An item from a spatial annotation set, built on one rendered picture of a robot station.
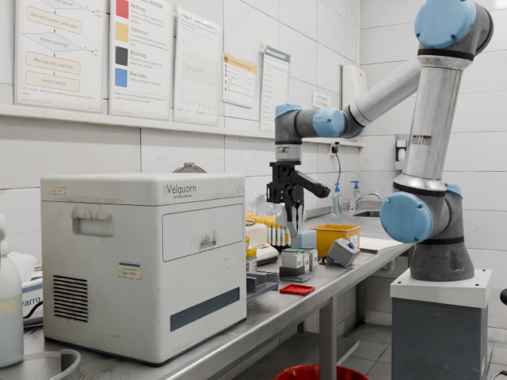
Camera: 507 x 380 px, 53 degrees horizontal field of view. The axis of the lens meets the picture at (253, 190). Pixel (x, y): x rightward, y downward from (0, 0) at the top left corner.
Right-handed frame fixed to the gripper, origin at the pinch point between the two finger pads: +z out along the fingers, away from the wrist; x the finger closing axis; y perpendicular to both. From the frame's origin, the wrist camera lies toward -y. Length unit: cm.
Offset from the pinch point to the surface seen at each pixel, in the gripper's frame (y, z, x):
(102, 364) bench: 0, 13, 69
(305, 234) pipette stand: 6.6, 3.3, -20.1
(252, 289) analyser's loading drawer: -4.8, 8.2, 31.1
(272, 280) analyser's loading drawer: -4.4, 8.1, 21.2
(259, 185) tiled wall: 61, -9, -84
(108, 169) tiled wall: 57, -18, 14
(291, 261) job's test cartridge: 0.2, 7.3, 2.1
